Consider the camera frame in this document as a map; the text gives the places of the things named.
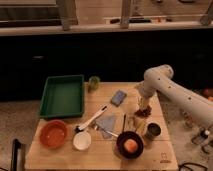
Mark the metal cup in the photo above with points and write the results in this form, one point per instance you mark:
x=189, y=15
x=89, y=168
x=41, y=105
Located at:
x=153, y=131

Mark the grey blue cloth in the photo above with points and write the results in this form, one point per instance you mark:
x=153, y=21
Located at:
x=106, y=124

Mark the green paper cup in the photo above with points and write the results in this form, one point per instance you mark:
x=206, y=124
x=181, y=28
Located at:
x=93, y=83

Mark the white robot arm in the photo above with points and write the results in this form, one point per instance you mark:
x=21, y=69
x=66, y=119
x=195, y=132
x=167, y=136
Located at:
x=160, y=79

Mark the green plastic tray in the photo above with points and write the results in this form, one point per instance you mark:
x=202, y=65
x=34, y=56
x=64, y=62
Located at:
x=63, y=97

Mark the black chair frame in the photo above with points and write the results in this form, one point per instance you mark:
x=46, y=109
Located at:
x=18, y=156

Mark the orange ball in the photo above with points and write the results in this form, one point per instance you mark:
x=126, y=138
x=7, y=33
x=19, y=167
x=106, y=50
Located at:
x=130, y=146

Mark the black frying pan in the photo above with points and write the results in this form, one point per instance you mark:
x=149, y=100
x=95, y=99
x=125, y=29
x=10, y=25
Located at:
x=129, y=133

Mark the white small bowl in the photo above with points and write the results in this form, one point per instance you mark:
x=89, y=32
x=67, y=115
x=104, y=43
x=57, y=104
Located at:
x=82, y=140

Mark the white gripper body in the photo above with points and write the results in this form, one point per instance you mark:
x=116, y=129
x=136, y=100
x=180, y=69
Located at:
x=144, y=104

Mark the blue sponge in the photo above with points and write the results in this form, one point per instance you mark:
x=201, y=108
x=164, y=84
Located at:
x=118, y=98

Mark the orange bowl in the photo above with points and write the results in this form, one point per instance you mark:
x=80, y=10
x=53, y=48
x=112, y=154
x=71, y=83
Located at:
x=53, y=134

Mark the yellow banana piece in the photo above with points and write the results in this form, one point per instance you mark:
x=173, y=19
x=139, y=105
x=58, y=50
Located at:
x=141, y=127

